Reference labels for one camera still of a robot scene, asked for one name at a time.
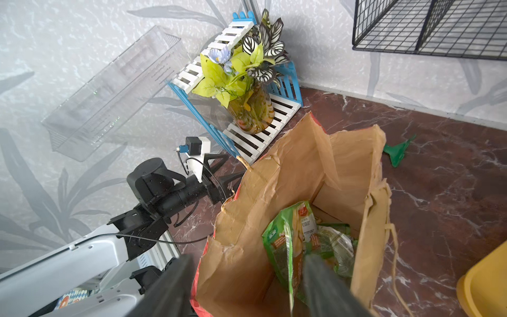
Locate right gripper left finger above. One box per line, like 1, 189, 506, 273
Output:
128, 255, 195, 317

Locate red paper bag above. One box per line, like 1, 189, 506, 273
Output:
189, 111, 415, 317

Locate blue white slatted rack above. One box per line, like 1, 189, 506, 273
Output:
168, 9, 302, 164

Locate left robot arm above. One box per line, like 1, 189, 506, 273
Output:
1, 154, 244, 316

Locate green packet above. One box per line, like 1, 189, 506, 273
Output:
262, 201, 317, 313
311, 225, 355, 279

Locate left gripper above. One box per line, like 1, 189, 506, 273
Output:
158, 154, 245, 214

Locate green toy rake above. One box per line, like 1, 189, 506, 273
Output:
383, 135, 417, 168

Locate clear acrylic shelf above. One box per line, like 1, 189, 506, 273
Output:
42, 26, 190, 162

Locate black wire basket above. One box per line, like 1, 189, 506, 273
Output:
352, 0, 506, 62

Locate glass vase with plants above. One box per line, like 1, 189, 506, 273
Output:
192, 9, 290, 135

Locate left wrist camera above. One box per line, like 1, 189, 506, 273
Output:
176, 137, 211, 182

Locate yellow plastic bowl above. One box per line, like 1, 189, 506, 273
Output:
456, 243, 507, 317

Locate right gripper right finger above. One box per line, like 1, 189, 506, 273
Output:
302, 254, 372, 317

